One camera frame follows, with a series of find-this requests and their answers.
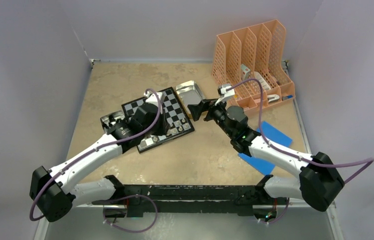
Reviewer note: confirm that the black base bar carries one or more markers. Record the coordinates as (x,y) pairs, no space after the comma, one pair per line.
(243,200)

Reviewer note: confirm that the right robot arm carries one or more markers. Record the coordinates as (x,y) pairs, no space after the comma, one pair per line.
(315,178)

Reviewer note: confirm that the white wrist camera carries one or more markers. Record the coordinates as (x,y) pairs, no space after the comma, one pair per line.
(153,98)
(226,92)

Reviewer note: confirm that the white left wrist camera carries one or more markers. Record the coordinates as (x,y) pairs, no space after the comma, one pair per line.
(153,98)

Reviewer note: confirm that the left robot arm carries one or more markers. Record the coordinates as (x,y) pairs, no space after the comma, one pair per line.
(57,190)

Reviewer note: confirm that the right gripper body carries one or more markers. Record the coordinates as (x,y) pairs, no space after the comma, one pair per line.
(217,113)

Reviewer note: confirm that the black and white chessboard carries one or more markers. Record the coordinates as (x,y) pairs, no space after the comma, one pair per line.
(174,111)

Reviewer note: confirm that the silver tray of black pieces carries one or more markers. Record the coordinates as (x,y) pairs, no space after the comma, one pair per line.
(108,122)

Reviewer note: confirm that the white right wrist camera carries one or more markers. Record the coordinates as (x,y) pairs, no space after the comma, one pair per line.
(226,92)

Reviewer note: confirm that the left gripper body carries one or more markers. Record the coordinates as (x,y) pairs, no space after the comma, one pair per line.
(159,129)

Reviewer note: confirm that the orange file organizer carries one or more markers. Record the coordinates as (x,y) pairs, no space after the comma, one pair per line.
(253,53)

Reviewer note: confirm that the white stapler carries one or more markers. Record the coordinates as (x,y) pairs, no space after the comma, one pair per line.
(273,98)

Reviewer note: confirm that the yellow tray of white pieces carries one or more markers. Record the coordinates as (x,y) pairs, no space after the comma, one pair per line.
(189,93)

